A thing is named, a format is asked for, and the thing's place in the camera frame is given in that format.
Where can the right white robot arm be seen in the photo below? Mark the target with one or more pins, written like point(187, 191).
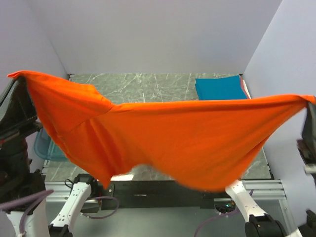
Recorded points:
point(260, 224)

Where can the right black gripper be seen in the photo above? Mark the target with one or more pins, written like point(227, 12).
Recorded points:
point(307, 143)

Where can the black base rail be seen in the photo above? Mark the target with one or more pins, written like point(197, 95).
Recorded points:
point(158, 194)

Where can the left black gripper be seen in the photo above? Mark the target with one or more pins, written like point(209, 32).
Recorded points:
point(18, 114)

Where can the pink folded t shirt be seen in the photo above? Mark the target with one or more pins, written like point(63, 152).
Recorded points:
point(244, 87)

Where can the orange t shirt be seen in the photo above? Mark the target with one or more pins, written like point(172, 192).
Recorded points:
point(203, 144)

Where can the blue folded t shirt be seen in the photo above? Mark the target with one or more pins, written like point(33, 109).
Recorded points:
point(228, 88)

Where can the teal plastic bin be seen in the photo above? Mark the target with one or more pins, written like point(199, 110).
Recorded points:
point(46, 149)

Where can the aluminium frame rail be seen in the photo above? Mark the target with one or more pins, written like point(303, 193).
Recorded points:
point(262, 189)

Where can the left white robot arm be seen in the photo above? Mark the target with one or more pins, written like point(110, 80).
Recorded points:
point(22, 192)

